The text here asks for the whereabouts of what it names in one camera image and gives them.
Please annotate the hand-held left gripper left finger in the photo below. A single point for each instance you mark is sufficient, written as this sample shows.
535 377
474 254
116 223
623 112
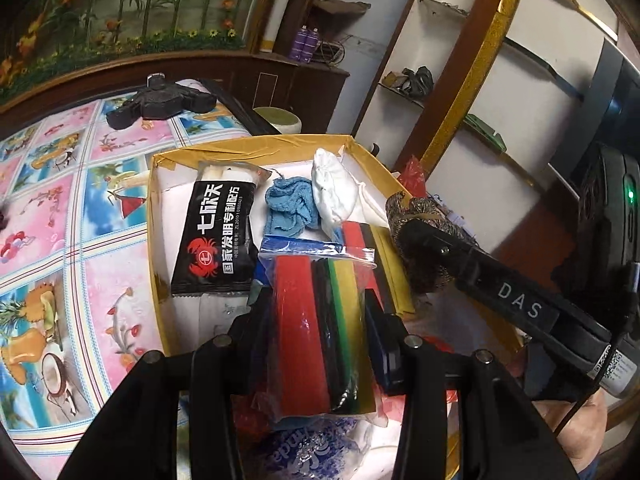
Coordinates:
250 345

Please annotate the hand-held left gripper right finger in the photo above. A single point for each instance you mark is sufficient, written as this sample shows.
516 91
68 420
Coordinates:
385 350

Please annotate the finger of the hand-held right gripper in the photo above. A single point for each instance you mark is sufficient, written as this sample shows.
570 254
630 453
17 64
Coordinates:
440 250

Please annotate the brown knitted pouch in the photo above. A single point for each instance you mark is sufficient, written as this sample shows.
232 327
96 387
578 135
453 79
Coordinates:
415 215

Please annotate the striped sponge pack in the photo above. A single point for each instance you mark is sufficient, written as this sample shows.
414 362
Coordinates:
300 335

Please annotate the blue white plastic packet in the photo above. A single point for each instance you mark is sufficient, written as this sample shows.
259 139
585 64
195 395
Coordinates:
305 452

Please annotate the small white cloth pouch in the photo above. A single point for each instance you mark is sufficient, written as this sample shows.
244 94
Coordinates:
332 192

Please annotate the yellow-taped cardboard box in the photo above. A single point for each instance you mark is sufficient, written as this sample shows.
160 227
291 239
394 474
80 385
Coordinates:
161 210

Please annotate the person's right hand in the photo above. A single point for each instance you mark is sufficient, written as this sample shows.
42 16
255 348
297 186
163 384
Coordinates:
575 425

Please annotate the pack of coloured felt sheets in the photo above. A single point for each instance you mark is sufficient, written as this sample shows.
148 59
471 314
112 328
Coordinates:
395 270

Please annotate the small red plastic bag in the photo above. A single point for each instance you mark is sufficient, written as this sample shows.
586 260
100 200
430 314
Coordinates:
412 175

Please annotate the black snack packet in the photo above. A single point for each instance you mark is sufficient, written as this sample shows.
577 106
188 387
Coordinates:
215 240

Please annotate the blue tissue pack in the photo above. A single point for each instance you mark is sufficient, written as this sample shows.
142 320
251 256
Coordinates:
300 246

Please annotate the blue terry cloth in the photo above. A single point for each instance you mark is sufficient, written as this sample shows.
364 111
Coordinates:
292 205

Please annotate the dark crumpled cloth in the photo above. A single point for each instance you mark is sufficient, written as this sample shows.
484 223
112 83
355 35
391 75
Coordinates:
417 81

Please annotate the green ceramic pot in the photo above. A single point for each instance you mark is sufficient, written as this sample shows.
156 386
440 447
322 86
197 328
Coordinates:
280 119

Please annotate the black television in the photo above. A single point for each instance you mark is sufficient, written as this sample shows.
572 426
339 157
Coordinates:
620 100

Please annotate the purple spray bottle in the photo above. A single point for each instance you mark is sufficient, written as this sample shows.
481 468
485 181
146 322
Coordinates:
298 44
312 45

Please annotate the black cross-shaped holder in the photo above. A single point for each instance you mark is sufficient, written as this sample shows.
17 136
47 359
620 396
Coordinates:
160 100

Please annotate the artificial flower display case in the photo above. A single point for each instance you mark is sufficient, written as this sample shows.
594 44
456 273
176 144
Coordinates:
125 5

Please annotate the gold-trimmed wall shelf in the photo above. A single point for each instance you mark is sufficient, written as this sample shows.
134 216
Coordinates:
500 60

